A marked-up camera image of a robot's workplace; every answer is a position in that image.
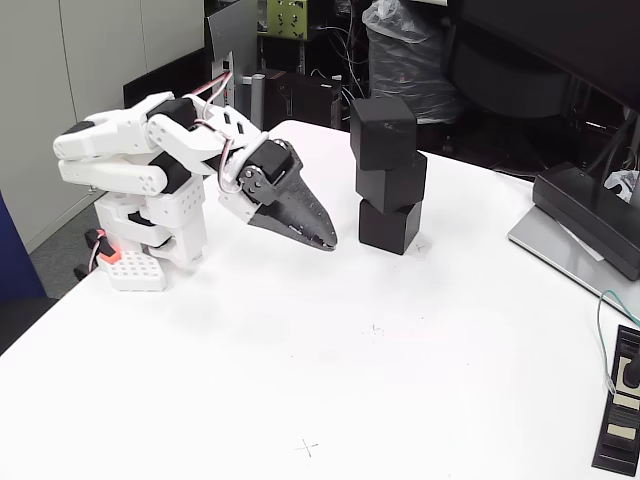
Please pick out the smooth black block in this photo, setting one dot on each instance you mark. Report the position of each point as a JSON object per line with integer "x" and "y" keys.
{"x": 392, "y": 187}
{"x": 385, "y": 230}

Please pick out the scuffed black block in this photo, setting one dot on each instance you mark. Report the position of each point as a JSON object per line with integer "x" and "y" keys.
{"x": 382, "y": 135}

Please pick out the black box orange stripe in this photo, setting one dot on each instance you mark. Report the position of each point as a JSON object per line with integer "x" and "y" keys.
{"x": 310, "y": 100}

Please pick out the silver computer tower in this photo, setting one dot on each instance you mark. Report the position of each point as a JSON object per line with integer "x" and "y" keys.
{"x": 235, "y": 30}

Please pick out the black flat panel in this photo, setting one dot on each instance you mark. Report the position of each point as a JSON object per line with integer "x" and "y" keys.
{"x": 165, "y": 75}

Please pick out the green circuit board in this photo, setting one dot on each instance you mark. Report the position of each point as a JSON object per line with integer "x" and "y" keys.
{"x": 287, "y": 17}

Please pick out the white perforated mounting plate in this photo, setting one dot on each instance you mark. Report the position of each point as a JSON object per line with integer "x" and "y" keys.
{"x": 135, "y": 272}

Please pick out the plastic-wrapped black bin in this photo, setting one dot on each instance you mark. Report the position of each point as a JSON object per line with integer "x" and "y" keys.
{"x": 430, "y": 75}

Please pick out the orange black table clamp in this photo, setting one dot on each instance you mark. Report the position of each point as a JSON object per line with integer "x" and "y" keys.
{"x": 106, "y": 252}

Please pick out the grey cabinet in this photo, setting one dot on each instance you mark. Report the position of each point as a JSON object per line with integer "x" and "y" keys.
{"x": 50, "y": 60}

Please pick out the silver monitor stand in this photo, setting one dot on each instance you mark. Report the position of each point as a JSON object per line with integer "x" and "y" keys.
{"x": 550, "y": 250}

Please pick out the blue partition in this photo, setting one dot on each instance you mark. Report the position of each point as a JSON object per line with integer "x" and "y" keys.
{"x": 15, "y": 260}

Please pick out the black dock box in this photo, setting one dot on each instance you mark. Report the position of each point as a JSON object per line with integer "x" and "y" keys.
{"x": 585, "y": 210}

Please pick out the black monitor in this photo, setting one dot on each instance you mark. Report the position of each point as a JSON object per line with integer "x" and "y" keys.
{"x": 550, "y": 25}

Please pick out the crumpled white bag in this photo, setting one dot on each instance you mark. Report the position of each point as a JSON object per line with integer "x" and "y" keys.
{"x": 622, "y": 182}

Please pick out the black power strip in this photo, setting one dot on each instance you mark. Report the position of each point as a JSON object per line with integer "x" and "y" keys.
{"x": 617, "y": 425}

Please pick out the silver metal post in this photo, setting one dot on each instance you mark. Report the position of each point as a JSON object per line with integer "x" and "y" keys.
{"x": 257, "y": 100}

